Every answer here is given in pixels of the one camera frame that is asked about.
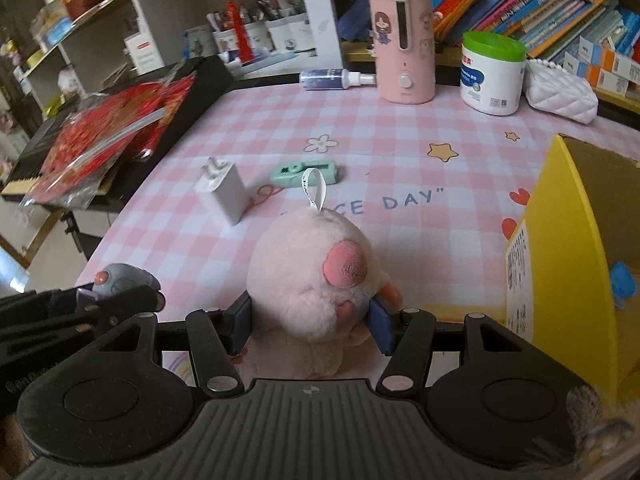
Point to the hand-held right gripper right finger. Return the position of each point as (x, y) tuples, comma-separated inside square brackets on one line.
[(380, 325)]

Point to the red hanging ornament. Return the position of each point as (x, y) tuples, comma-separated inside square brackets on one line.
[(236, 25)]

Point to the black keyboard stand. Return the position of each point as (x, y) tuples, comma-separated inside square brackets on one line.
[(82, 232)]

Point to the blue plastic clip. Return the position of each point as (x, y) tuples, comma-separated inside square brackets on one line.
[(625, 282)]

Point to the white desk pen cups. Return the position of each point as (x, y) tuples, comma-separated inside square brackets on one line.
[(285, 37)]

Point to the pink humidifier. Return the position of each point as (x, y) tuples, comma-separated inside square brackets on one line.
[(402, 45)]

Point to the white charger plug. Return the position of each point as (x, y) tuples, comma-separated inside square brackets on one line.
[(220, 192)]

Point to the white open shelf unit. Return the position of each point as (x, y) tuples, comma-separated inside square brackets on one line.
[(100, 45)]

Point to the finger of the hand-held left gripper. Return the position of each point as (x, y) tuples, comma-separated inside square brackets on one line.
[(110, 305)]

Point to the white box with red label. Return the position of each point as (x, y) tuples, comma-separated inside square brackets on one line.
[(144, 52)]

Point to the row of colourful books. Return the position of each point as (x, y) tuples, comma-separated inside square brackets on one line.
[(510, 0)]

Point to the green correction tape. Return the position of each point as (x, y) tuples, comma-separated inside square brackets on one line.
[(305, 174)]

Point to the pink checked tablecloth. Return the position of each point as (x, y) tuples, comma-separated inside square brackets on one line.
[(400, 160)]

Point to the yellow cardboard box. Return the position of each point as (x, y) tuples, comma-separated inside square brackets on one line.
[(565, 240)]

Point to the black keyboard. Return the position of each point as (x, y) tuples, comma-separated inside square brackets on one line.
[(210, 75)]

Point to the pale pink plush toy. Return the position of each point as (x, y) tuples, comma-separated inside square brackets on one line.
[(300, 270)]

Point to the small spray bottle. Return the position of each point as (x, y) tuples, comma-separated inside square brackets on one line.
[(330, 79)]

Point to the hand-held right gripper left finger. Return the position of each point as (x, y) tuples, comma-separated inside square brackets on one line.
[(242, 317)]

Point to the white quilted purse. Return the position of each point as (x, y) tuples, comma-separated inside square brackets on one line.
[(560, 92)]

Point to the white jar with green lid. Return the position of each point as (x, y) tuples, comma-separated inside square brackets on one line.
[(492, 80)]

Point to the grey mouse toy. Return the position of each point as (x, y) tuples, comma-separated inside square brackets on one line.
[(125, 277)]

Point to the red patterned packet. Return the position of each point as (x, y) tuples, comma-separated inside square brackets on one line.
[(105, 135)]

